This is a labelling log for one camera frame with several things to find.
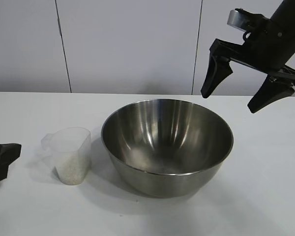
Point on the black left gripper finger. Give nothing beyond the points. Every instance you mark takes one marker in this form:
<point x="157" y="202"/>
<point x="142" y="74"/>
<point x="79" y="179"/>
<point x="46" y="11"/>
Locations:
<point x="0" y="159"/>

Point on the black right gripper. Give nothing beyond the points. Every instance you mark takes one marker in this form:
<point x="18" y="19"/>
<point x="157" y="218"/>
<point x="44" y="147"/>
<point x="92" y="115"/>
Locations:
<point x="273" y="49"/>

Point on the white rice grains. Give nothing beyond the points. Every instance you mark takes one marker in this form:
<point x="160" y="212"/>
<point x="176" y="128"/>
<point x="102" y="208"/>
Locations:
<point x="71" y="172"/>

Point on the clear plastic measuring cup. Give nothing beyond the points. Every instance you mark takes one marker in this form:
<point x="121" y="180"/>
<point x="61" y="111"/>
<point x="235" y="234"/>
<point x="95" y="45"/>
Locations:
<point x="81" y="142"/>

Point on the stainless steel mixing bowl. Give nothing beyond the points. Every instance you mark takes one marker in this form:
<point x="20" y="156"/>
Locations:
<point x="174" y="179"/>

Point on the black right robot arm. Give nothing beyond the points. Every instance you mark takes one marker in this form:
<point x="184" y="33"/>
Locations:
<point x="293" y="14"/>

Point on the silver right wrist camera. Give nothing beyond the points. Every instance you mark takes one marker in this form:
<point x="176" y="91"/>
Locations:
<point x="236" y="18"/>

